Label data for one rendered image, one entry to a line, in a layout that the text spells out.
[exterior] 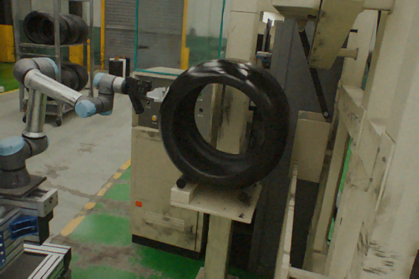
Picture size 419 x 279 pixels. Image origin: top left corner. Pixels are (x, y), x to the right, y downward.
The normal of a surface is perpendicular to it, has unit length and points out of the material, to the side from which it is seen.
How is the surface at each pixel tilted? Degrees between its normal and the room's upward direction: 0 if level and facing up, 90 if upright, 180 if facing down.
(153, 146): 90
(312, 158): 90
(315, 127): 90
